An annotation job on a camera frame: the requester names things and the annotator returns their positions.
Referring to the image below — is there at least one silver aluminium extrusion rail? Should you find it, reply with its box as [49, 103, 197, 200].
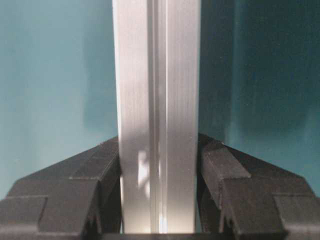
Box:
[112, 0, 202, 234]

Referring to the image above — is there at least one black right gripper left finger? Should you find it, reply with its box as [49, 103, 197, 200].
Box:
[0, 137, 122, 240]

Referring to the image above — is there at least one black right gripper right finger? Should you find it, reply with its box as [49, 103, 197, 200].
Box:
[197, 134, 320, 240]

